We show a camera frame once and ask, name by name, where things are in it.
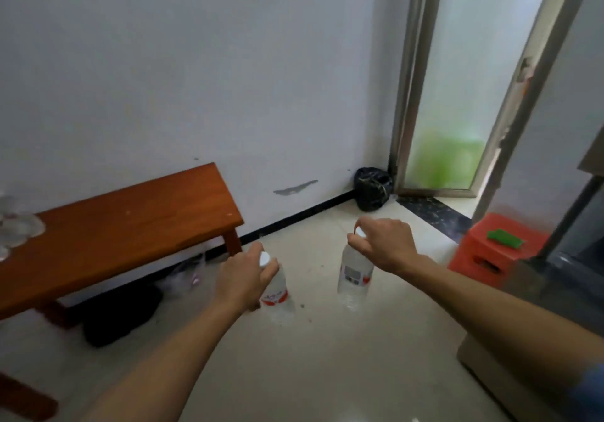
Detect person's left hand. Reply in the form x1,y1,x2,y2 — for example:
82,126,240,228
213,241,280,314

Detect person's right hand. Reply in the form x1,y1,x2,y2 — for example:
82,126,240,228
347,217,421,276

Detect beige refrigerator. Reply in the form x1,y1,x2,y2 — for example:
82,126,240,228
456,124,604,422

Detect cluster of water bottles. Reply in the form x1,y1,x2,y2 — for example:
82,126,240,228
0,190,47,262

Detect person's right forearm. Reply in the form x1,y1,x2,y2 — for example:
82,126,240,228
400,254,604,404

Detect person's left forearm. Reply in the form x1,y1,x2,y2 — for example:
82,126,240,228
82,296,249,422

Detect person's blue right sleeve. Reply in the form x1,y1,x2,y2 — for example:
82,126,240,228
566,365,604,422

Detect black trash bag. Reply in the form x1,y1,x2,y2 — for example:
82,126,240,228
354,166,395,214

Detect clear plastic wrap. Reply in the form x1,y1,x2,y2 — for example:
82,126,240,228
160,254,208,295

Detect orange plastic stool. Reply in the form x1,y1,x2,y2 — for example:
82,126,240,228
447,212,551,290

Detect green cloth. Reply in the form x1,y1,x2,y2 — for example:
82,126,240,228
486,229,526,249

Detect orange wooden table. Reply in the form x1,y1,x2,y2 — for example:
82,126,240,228
0,161,245,422

